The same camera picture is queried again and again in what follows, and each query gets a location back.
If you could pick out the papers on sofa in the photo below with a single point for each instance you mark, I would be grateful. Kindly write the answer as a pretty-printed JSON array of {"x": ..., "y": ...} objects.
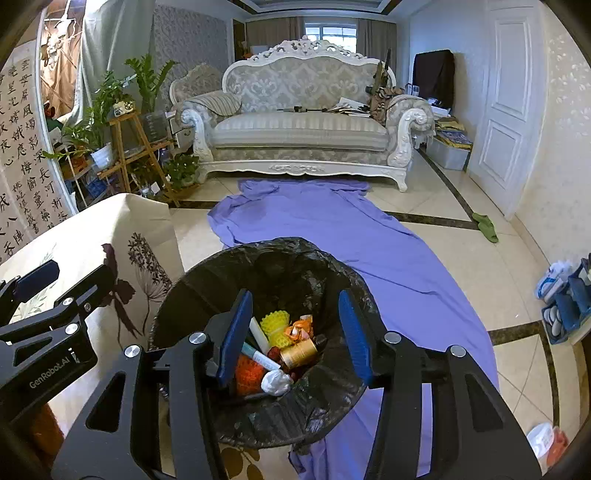
[{"x": 344, "y": 107}]

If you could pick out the white tissue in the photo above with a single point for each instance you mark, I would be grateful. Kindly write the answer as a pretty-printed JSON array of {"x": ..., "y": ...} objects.
[{"x": 276, "y": 383}]

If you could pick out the plain white tube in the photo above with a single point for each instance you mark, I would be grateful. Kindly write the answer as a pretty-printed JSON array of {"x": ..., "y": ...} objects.
[{"x": 259, "y": 337}]

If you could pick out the tiger pattern bag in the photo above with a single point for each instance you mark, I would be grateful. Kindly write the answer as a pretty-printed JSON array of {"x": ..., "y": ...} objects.
[{"x": 381, "y": 99}]

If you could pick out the window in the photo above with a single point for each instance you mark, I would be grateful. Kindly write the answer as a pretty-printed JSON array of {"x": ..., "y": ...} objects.
[{"x": 332, "y": 37}]

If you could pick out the white metal rack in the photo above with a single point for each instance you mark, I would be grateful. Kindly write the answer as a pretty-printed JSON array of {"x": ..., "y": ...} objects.
[{"x": 83, "y": 184}]

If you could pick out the small plant in patterned pot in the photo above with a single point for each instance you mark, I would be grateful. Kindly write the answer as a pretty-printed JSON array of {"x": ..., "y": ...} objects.
[{"x": 122, "y": 108}]

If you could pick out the bin with black bag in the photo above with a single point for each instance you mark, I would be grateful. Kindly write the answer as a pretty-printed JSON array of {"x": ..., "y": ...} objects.
[{"x": 286, "y": 277}]

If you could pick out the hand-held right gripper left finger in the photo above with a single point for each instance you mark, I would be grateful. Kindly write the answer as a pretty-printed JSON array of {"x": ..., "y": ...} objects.
[{"x": 235, "y": 337}]

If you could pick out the calligraphy wall hanging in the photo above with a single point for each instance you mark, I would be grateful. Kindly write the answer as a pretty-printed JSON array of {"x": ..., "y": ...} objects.
[{"x": 23, "y": 138}]

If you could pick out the floral tablecloth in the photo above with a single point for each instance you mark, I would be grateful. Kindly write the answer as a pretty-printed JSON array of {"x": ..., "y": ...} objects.
[{"x": 69, "y": 240}]

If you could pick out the plant in white pot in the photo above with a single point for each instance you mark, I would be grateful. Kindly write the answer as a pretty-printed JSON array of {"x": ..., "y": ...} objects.
[{"x": 99, "y": 154}]

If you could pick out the black stick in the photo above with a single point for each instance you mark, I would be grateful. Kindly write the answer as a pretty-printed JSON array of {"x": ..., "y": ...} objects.
[{"x": 300, "y": 110}]

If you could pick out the tall plant in dark pot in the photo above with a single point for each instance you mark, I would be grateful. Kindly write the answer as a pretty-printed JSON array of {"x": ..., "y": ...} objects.
[{"x": 147, "y": 78}]

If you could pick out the striped grey cushion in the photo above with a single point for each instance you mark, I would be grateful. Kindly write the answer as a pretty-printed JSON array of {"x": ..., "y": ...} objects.
[{"x": 217, "y": 102}]

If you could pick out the yellow foam net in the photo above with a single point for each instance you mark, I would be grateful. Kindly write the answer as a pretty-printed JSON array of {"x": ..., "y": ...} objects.
[{"x": 275, "y": 327}]

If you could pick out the purple floor cloth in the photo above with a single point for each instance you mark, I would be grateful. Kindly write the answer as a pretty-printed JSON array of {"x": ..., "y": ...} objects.
[{"x": 323, "y": 221}]

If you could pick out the wooden plant stand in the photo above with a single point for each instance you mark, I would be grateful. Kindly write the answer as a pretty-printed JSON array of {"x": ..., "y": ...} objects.
[{"x": 138, "y": 152}]

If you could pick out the grey green curtain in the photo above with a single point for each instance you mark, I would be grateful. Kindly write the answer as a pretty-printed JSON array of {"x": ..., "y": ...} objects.
[{"x": 111, "y": 37}]

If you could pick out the ornate white sofa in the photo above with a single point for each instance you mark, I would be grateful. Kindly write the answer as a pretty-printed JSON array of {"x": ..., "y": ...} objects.
[{"x": 300, "y": 134}]

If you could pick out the clear plastic storage box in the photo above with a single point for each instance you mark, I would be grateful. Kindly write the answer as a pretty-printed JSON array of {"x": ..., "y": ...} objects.
[{"x": 445, "y": 154}]

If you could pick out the person's left forearm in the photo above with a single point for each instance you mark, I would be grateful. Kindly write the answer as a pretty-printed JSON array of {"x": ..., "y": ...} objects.
[{"x": 46, "y": 429}]

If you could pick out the beige window curtain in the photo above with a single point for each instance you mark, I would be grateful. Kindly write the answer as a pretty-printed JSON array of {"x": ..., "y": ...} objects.
[
  {"x": 272, "y": 34},
  {"x": 376, "y": 41}
]

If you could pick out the white and orange plastic container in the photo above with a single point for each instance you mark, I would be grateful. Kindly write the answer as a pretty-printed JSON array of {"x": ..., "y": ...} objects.
[{"x": 549, "y": 443}]

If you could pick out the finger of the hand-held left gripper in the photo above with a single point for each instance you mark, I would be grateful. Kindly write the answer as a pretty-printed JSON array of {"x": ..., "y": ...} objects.
[
  {"x": 37, "y": 277},
  {"x": 83, "y": 286}
]

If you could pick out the brown hanging cloth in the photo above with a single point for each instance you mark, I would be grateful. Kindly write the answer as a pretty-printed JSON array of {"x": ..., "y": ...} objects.
[{"x": 57, "y": 69}]

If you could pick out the black covered cabinet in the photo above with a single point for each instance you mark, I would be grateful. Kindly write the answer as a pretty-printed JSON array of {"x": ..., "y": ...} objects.
[{"x": 434, "y": 76}]

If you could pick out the white door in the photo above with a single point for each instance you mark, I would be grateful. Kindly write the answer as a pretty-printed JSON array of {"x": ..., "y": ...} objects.
[{"x": 503, "y": 115}]

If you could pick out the orange red foam net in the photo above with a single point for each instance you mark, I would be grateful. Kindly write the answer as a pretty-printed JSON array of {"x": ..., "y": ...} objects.
[{"x": 244, "y": 376}]

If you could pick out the green cloth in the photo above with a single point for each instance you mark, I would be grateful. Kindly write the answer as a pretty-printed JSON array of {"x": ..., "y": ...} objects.
[{"x": 485, "y": 226}]

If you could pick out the stack of colourful cloths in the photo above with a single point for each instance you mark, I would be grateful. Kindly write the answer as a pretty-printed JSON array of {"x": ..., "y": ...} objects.
[{"x": 455, "y": 134}]

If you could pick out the low leafy floor plant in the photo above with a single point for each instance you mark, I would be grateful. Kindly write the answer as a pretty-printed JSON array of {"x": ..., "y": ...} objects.
[{"x": 182, "y": 170}]

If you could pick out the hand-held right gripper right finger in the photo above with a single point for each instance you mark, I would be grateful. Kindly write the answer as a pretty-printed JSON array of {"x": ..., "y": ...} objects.
[{"x": 355, "y": 337}]

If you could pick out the white and teal tube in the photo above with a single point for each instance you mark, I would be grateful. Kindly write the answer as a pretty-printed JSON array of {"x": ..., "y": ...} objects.
[{"x": 261, "y": 357}]

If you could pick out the orange plastic bag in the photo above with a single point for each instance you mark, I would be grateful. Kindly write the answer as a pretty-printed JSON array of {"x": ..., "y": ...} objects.
[{"x": 300, "y": 330}]

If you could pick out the ornate white armchair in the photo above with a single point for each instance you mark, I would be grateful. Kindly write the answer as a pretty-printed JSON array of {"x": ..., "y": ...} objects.
[{"x": 198, "y": 78}]

